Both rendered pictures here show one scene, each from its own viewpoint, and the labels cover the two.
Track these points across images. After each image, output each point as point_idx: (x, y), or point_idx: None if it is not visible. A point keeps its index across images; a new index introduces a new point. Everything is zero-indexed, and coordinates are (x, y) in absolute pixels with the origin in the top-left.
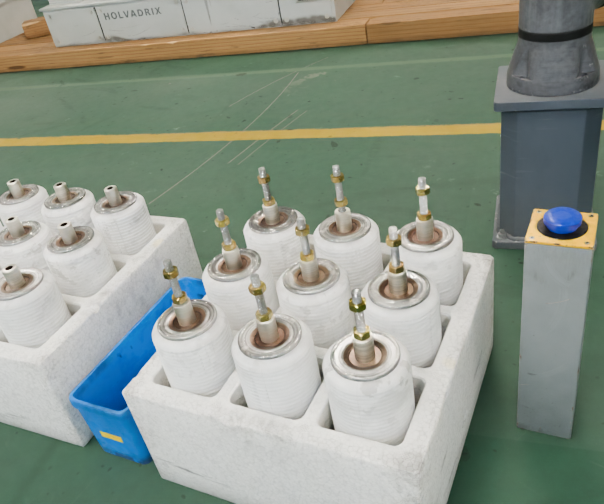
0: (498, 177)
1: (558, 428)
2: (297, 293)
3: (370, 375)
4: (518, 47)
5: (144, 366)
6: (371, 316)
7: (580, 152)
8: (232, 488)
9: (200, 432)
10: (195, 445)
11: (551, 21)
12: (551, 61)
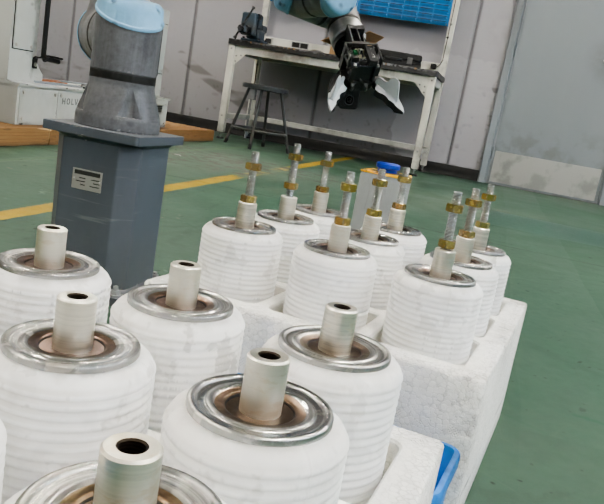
0: None
1: None
2: (397, 244)
3: (499, 250)
4: (115, 89)
5: (437, 366)
6: (416, 247)
7: (163, 188)
8: (476, 462)
9: (494, 383)
10: (485, 415)
11: (151, 66)
12: (151, 103)
